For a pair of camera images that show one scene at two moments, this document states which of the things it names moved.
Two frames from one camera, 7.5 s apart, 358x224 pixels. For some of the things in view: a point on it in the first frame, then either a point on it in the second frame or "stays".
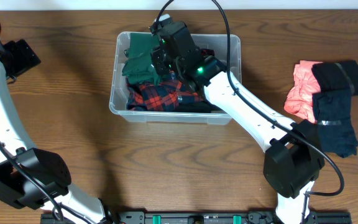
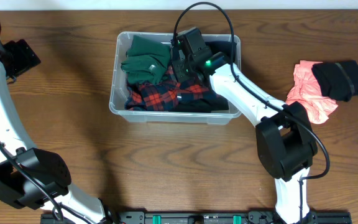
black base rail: x=206 y=217 stays
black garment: x=197 y=107 stays
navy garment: x=335 y=131 → x=224 y=46
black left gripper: x=23 y=58 stays
